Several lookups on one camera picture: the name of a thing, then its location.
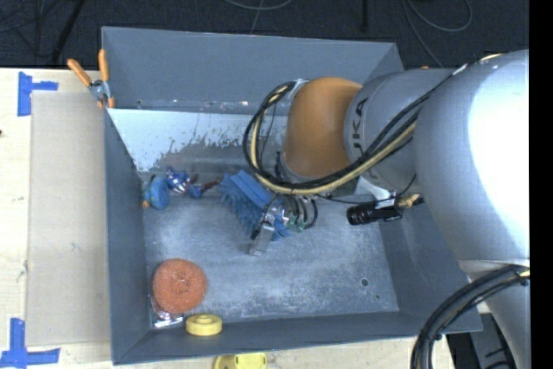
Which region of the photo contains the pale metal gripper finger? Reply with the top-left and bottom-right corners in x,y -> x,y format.
247,223 -> 276,258

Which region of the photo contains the blue scrub brush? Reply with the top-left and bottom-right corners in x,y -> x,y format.
217,169 -> 296,241

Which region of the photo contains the grey metal bin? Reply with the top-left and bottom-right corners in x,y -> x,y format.
99,26 -> 485,366

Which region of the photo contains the orange round sponge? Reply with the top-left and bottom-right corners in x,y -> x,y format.
150,258 -> 209,315

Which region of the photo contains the blue and red toy figure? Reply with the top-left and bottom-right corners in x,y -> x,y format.
165,166 -> 222,200

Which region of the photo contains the blue round toy animal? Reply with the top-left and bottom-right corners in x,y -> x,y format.
141,175 -> 172,211

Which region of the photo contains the silver foil packet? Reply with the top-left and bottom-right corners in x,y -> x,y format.
148,292 -> 186,329

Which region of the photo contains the pale wood flat board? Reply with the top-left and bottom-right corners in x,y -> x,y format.
24,90 -> 114,347

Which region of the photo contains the black cylinder on white bracket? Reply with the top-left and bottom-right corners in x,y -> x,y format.
346,178 -> 425,227

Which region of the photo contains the yellow ring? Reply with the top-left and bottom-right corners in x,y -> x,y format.
185,313 -> 224,337

